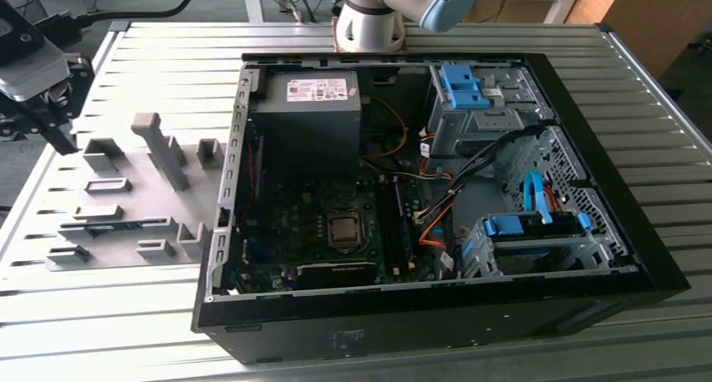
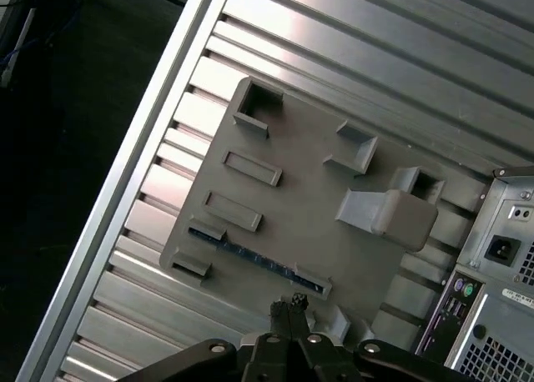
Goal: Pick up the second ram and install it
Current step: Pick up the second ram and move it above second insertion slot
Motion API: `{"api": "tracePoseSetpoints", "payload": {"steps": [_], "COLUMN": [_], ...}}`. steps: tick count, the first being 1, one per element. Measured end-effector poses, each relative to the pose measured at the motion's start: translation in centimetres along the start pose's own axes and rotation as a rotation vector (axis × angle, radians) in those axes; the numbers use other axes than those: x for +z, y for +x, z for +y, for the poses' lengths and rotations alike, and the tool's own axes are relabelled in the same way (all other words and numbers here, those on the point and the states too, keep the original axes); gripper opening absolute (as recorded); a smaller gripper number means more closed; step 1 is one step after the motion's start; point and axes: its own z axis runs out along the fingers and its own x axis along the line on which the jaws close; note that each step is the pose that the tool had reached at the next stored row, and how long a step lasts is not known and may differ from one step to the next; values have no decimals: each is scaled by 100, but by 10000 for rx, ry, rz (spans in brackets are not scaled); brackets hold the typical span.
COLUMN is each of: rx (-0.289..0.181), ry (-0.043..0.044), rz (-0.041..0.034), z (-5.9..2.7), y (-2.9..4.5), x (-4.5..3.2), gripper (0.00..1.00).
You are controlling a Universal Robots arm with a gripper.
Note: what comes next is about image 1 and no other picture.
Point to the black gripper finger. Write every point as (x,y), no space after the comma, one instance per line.
(58,136)

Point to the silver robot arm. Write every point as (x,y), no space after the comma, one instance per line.
(367,27)

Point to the black RAM slot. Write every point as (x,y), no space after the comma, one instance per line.
(384,232)

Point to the grey parts rack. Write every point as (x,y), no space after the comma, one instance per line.
(134,207)

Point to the grey power supply unit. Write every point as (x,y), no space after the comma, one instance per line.
(311,127)

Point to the green motherboard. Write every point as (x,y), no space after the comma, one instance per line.
(290,232)

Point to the CPU socket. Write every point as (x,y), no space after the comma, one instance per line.
(344,228)

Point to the black graphics card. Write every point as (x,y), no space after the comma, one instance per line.
(339,271)

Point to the blue plastic bay latch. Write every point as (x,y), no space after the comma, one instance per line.
(462,86)

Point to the grey metal drive cage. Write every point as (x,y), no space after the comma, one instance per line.
(490,123)

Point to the black PC case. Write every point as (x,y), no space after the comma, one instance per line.
(390,323)

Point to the hard disk in blue carrier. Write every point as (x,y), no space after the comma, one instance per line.
(506,225)

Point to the grey metal disk bay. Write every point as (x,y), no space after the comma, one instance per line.
(556,252)

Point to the wooden cabinet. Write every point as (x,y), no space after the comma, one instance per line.
(656,23)

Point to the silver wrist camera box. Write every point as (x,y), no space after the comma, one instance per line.
(28,73)

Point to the black camera bracket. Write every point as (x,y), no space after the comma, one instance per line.
(22,6)

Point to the wooden desk white frame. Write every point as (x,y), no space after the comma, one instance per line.
(559,6)

